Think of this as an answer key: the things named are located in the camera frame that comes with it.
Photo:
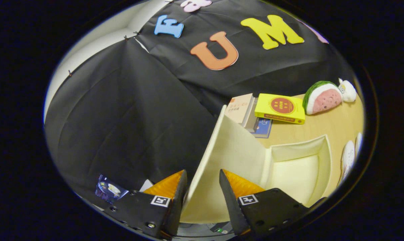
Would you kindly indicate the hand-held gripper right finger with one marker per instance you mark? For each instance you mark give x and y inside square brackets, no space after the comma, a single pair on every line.
[230,201]

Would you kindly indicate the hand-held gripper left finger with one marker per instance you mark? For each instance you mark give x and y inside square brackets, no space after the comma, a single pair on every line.
[178,201]

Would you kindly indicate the cream storage box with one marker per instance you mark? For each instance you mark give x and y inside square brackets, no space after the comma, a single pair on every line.
[235,157]

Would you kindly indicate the white canvas shoe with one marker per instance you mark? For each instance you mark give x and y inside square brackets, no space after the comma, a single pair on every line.
[358,144]
[347,159]

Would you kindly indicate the glossy blue packet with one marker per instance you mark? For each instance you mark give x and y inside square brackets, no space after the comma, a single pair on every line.
[110,189]

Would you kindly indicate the blue book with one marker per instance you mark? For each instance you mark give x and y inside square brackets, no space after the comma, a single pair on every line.
[264,129]

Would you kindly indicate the yellow book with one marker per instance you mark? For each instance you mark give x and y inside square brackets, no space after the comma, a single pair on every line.
[280,107]

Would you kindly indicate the watermelon slice plush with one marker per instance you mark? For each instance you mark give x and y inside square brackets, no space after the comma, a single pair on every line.
[324,98]

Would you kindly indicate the white plush toy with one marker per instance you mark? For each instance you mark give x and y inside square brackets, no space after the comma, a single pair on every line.
[347,92]

